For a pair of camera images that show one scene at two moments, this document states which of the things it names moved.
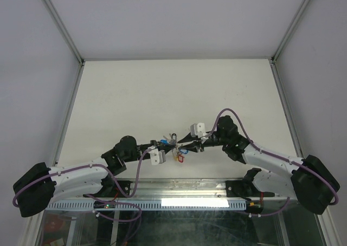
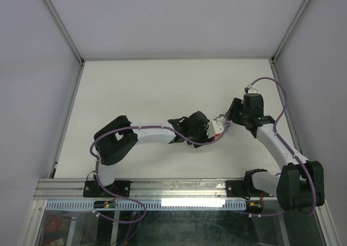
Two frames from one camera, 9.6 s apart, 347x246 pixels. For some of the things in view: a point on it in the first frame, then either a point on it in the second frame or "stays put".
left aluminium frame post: [66, 33] stays put
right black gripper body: [210, 142] -> [236, 112]
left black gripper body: [143, 147] -> [202, 135]
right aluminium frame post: [272, 60] stays put
